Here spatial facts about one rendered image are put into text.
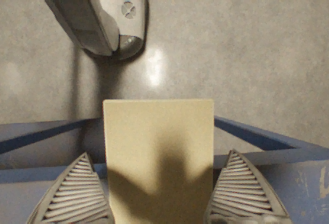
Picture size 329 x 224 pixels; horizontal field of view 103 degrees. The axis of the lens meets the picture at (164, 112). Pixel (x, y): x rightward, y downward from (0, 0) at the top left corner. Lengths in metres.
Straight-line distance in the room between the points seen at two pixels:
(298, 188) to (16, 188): 0.39
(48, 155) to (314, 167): 1.28
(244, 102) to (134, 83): 1.01
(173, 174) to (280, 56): 1.58
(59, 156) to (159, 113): 1.10
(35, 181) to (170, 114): 0.20
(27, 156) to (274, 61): 2.11
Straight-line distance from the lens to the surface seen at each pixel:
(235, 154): 0.18
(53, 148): 1.23
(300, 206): 0.30
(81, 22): 0.95
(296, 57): 1.77
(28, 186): 0.27
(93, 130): 1.04
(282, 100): 1.66
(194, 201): 0.20
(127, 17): 1.11
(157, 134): 0.16
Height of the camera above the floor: 1.21
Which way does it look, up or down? 85 degrees down
